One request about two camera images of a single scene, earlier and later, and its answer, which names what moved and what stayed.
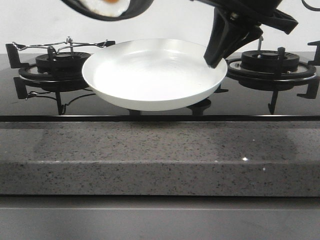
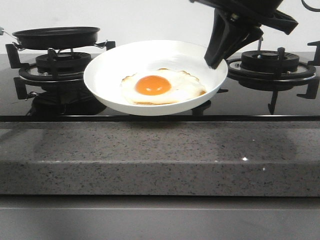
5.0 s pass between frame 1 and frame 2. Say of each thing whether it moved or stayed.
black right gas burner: stayed
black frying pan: moved
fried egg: moved
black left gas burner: stayed
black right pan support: stayed
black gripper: stayed
